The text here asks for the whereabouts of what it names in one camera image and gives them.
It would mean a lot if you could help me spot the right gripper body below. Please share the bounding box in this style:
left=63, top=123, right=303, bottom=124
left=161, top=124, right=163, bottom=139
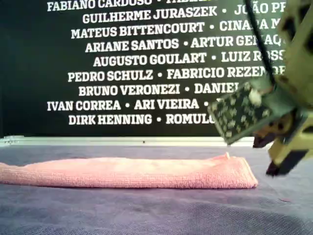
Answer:
left=254, top=74, right=313, bottom=149

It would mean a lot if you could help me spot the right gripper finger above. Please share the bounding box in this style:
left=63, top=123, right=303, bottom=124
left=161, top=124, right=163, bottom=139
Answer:
left=266, top=138, right=313, bottom=176
left=252, top=133, right=276, bottom=149

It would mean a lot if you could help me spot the pink terry cloth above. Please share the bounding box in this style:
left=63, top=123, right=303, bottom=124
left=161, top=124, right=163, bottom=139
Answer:
left=0, top=152, right=259, bottom=190

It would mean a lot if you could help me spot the grey mesh table cover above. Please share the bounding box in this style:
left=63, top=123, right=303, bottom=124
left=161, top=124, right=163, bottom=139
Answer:
left=0, top=144, right=313, bottom=235

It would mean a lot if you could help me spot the black board with white names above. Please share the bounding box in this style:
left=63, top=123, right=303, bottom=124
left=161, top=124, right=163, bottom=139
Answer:
left=0, top=0, right=313, bottom=138

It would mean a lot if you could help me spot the right wrist camera circuit board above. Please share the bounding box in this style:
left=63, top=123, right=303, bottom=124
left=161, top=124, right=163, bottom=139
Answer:
left=207, top=84, right=272, bottom=145

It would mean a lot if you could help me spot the thin black camera cable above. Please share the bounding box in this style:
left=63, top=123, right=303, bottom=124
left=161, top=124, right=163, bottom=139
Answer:
left=243, top=0, right=277, bottom=89

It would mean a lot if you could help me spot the aluminium table edge rail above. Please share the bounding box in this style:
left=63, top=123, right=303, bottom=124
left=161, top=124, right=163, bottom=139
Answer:
left=0, top=136, right=256, bottom=147

